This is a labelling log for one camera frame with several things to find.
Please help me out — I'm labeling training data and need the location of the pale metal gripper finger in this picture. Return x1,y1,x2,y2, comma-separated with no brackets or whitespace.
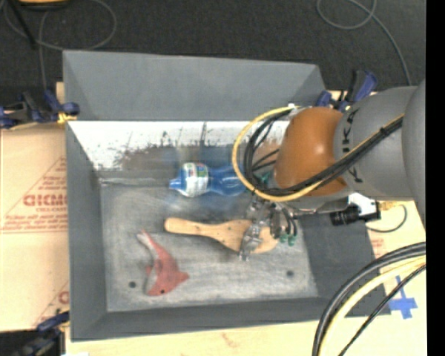
239,225,263,263
245,198,266,226

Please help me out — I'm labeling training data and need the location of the pale wooden paddle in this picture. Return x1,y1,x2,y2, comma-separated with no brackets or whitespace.
163,217,280,255

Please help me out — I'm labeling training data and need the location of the blue plastic bottle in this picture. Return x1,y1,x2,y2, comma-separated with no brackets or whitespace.
168,161,248,199

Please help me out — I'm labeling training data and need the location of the red toy fish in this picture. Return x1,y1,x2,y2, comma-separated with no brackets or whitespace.
136,229,191,297

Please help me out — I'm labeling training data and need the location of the grey metal bin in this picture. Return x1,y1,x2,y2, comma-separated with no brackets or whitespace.
62,50,391,341

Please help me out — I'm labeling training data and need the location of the brown cardboard board, red print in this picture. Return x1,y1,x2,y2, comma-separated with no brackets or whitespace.
0,123,72,334

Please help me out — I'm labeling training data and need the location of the black cylinder on white bracket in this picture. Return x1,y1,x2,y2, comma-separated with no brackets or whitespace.
329,192,383,228

